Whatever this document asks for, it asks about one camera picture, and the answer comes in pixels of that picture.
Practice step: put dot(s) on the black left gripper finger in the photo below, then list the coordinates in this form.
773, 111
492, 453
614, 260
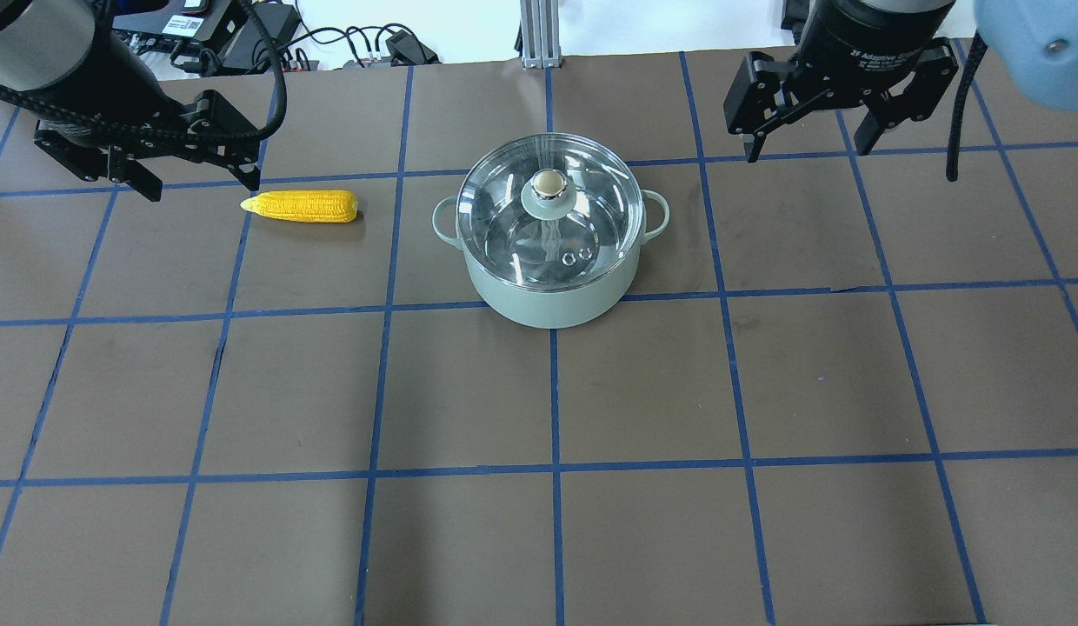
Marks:
90, 157
219, 135

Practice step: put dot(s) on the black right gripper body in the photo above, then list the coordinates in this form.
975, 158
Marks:
869, 42

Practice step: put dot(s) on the aluminium frame post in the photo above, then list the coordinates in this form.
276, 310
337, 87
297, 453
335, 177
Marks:
539, 35

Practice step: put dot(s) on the glass pot lid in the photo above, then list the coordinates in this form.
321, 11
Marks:
550, 212

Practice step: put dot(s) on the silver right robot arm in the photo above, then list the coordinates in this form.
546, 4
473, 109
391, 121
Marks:
1037, 41

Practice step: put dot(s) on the black power adapter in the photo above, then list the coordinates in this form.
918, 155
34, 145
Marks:
404, 49

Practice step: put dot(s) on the mint green cooking pot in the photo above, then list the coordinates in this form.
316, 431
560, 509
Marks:
554, 310

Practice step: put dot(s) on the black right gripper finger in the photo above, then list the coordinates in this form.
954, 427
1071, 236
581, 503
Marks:
766, 94
931, 74

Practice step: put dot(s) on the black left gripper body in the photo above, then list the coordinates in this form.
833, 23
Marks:
80, 98

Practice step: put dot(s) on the yellow toy corn cob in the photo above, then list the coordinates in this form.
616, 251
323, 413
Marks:
305, 206

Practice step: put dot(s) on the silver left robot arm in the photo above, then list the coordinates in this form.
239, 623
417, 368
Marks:
101, 112

